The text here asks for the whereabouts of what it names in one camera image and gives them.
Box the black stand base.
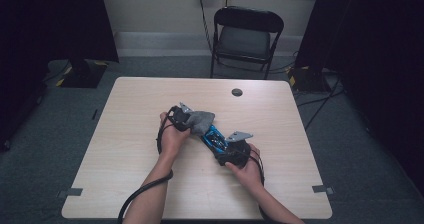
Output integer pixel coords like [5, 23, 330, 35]
[59, 58, 109, 89]
[286, 65, 333, 93]

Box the black floor cable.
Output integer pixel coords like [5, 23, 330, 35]
[294, 77, 346, 132]

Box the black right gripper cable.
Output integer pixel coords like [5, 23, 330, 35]
[249, 148, 272, 222]

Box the grey terry cloth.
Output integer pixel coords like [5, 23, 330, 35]
[186, 110, 216, 137]

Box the black curtain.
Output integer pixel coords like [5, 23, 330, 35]
[294, 0, 424, 198]
[0, 0, 120, 152]

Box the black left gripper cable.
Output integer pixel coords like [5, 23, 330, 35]
[117, 106, 178, 224]

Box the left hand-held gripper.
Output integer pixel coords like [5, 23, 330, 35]
[167, 102, 194, 132]

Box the grey tape strip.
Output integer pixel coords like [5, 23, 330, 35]
[56, 187, 84, 199]
[311, 184, 335, 196]

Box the black folding chair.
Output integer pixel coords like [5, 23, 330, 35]
[209, 5, 285, 81]

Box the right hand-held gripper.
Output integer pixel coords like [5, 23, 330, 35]
[214, 131, 254, 169]

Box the person's left hand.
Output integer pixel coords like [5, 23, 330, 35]
[159, 112, 192, 158]

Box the person's right hand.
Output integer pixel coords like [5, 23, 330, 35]
[224, 143, 264, 192]

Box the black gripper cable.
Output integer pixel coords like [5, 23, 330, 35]
[117, 106, 178, 224]
[249, 148, 272, 222]

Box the braided power cable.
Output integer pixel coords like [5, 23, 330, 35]
[198, 0, 214, 53]

